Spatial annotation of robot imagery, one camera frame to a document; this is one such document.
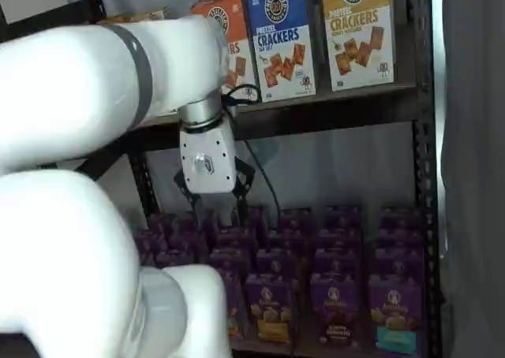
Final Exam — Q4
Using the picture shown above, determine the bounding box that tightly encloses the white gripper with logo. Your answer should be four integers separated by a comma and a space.
173, 115, 256, 228

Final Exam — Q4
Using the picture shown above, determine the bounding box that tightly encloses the purple Annie's box brown label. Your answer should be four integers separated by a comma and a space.
323, 204, 362, 233
309, 271, 367, 354
313, 248, 365, 277
317, 228, 363, 253

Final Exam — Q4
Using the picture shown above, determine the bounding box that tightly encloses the purple Annie's box green label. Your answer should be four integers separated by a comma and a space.
215, 269, 249, 340
208, 248, 253, 277
215, 226, 258, 252

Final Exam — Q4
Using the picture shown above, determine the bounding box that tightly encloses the purple Annie's box violet label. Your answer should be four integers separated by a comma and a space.
169, 231, 211, 256
155, 250, 195, 268

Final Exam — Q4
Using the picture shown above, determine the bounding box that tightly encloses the purple Annie's box pink label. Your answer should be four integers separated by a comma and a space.
148, 214, 183, 236
136, 230, 169, 265

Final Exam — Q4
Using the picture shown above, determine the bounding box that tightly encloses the purple Annie's box yellow label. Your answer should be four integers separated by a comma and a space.
278, 208, 316, 233
243, 274, 297, 350
255, 248, 305, 279
264, 229, 313, 253

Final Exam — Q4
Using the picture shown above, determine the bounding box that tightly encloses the orange pretzel crackers box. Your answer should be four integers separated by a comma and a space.
190, 0, 260, 99

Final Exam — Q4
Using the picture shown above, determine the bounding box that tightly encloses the black metal shelf rack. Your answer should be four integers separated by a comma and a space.
0, 0, 449, 358

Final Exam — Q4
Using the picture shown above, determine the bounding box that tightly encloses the blue pretzel crackers box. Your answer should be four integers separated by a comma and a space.
241, 0, 317, 103

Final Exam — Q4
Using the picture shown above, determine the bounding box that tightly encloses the purple Annie's box teal label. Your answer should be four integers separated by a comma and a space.
373, 247, 426, 280
377, 227, 425, 252
380, 206, 425, 233
368, 274, 427, 352

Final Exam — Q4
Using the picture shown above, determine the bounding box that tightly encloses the Simple Mills almond bar box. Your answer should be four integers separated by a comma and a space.
96, 6, 171, 24

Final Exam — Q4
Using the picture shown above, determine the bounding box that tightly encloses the yellow pretzel crackers box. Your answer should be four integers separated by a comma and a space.
320, 0, 396, 93

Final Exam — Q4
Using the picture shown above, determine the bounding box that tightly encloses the black camera cable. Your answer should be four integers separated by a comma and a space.
223, 84, 282, 227

